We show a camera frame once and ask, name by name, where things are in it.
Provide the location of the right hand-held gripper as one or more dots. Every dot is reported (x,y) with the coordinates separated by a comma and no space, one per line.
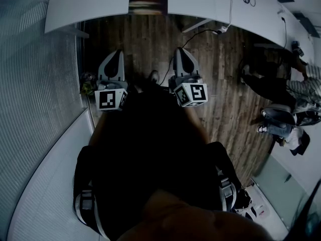
(193,92)

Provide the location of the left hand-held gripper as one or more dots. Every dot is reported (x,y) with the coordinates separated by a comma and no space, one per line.
(110,99)

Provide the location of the dark rectangular pad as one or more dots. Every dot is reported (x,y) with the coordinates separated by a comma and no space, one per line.
(148,2)

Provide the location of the person's right forearm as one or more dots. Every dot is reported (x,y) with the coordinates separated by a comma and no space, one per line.
(198,124)

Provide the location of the person's left forearm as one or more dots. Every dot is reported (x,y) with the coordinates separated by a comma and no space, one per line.
(96,129)

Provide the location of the yellow green crumpled bag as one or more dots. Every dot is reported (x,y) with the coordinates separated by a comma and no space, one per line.
(87,85)

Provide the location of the person's grey shoe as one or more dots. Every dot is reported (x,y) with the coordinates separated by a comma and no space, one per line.
(154,76)

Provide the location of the white power strip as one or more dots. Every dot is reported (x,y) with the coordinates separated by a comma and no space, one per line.
(220,30)

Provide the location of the person's torso in black clothing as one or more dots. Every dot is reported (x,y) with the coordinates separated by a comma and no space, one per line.
(150,147)

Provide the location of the black office chair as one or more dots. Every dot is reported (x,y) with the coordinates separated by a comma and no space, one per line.
(278,110)

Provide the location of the white and black garment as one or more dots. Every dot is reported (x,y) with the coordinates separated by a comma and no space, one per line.
(297,140)

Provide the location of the white printed paper pile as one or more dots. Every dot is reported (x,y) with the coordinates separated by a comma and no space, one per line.
(253,205)

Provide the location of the frosted glass panel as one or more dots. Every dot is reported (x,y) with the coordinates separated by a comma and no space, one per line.
(278,192)

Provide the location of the white desk frame bar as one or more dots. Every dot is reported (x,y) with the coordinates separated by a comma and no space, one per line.
(195,26)
(80,33)

